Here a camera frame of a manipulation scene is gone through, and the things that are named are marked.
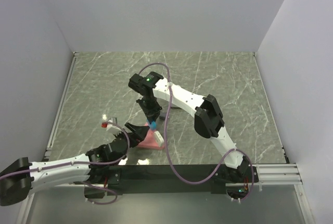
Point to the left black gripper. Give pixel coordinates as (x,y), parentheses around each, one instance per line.
(138,133)

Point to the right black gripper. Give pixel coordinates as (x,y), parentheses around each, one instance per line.
(151,114)

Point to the blue square plug adapter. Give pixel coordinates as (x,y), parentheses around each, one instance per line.
(152,125)

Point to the pink triangular power strip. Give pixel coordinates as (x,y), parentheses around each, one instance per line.
(149,142)

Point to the white square plug adapter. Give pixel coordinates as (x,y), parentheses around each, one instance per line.
(158,138)

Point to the small grey plug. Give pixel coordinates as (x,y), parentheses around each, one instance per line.
(162,116)

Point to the white triangular power strip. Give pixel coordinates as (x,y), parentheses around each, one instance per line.
(175,107)

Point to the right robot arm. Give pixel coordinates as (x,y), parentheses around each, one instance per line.
(208,117)

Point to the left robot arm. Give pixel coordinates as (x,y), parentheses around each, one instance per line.
(23,178)

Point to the black base beam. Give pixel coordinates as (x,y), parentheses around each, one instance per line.
(135,179)

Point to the aluminium rail frame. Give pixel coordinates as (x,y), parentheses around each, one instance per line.
(59,111)

